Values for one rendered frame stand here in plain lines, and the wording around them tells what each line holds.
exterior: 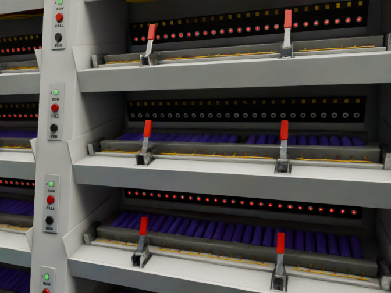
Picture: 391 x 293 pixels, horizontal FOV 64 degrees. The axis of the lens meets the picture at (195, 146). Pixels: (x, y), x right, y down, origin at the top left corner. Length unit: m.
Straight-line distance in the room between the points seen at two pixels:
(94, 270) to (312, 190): 0.45
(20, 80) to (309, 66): 0.62
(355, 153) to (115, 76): 0.48
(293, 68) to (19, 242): 0.70
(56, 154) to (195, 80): 0.34
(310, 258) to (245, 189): 0.17
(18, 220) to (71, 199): 0.23
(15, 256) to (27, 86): 0.38
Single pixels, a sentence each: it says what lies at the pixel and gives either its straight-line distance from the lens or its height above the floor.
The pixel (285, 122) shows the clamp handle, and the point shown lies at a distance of 0.57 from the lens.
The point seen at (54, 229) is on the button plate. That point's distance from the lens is 0.75.
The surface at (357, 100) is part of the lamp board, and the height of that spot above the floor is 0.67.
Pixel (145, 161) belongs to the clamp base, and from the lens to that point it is 0.62.
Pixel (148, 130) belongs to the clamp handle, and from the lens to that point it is 0.64.
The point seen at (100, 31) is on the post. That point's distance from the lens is 0.82.
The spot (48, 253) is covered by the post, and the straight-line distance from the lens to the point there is 0.77.
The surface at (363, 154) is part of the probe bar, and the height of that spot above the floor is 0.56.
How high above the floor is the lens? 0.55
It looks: 1 degrees up
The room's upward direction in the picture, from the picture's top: 2 degrees clockwise
